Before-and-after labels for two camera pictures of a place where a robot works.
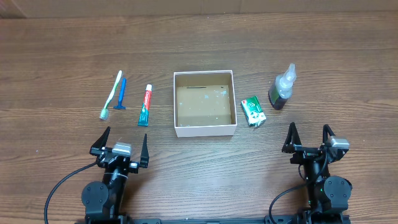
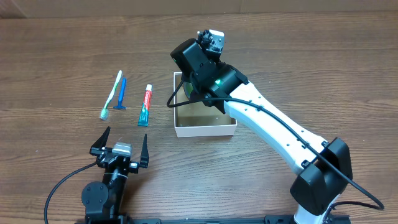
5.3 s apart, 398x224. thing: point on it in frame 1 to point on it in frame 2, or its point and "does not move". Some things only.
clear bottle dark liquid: x=282 y=87 to x=188 y=88
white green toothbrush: x=104 y=112 does not move
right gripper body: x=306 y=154 to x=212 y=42
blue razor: x=122 y=90 does not move
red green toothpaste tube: x=143 y=120 does not move
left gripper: x=134 y=167 does not move
